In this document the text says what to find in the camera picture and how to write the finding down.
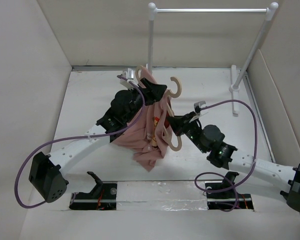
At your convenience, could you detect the purple cable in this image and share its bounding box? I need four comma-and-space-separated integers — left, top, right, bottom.
194, 99, 258, 212
14, 74, 146, 209

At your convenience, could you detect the wooden clothes hanger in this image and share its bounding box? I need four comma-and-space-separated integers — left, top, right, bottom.
135, 65, 184, 152

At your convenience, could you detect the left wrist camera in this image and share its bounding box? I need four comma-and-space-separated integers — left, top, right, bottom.
117, 68, 135, 90

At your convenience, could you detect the white clothes rack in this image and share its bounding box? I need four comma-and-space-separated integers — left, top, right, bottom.
146, 0, 280, 100

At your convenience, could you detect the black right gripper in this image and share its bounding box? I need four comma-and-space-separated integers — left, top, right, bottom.
165, 111, 207, 153

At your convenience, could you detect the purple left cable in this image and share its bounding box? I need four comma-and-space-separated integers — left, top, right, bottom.
14, 74, 146, 209

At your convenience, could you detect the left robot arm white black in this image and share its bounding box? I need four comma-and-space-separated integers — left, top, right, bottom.
29, 78, 167, 203

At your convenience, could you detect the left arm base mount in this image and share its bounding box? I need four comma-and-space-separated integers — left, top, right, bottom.
69, 171, 118, 211

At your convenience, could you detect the pink t-shirt with pixel print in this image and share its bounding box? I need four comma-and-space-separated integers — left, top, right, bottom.
111, 67, 175, 173

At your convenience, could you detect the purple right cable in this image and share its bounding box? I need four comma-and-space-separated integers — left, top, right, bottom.
194, 99, 258, 212

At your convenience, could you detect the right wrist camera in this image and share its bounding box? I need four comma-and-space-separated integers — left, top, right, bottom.
193, 100, 209, 119

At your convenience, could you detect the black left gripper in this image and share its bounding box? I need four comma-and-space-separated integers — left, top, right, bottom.
124, 79, 166, 124

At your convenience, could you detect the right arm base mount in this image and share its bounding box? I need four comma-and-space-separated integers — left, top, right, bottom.
203, 179, 254, 211

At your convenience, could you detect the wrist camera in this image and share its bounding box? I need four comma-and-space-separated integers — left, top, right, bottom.
193, 100, 209, 119
117, 68, 135, 90

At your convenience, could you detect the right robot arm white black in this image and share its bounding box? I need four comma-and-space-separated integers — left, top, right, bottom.
167, 112, 300, 213

